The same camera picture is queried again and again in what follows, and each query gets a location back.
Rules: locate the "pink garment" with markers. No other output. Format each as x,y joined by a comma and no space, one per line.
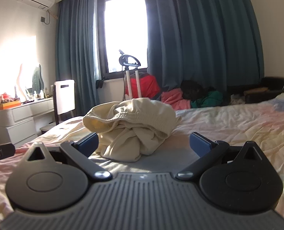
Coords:
175,99

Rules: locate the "green garment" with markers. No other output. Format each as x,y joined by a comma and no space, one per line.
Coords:
211,99

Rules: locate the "white dresser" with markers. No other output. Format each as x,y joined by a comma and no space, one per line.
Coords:
23,123

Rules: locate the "dark bedside furniture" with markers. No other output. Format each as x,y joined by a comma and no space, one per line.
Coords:
268,88

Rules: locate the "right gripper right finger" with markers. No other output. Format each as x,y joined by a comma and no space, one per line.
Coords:
237,179

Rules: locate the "teal right curtain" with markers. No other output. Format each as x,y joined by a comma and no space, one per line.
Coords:
212,42

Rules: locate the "window with dark frame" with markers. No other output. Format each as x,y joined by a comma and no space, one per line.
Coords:
121,28

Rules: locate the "red garment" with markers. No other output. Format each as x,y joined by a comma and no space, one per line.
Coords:
149,87

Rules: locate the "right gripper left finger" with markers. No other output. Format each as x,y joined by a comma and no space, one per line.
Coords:
50,179

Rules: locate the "wavy vanity mirror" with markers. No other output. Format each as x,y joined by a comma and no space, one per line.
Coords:
29,80

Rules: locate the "teal left curtain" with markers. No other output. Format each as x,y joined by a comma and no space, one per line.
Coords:
74,53

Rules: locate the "orange box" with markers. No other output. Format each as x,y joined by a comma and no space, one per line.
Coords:
8,105

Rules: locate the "cream trousers with black stripe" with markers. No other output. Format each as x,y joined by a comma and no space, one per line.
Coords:
130,129

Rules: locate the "white chair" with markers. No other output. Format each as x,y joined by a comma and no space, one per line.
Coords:
64,103

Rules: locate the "teal curtain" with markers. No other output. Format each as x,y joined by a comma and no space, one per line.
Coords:
74,53
212,42

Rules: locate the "black garment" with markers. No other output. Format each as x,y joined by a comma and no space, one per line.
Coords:
193,91

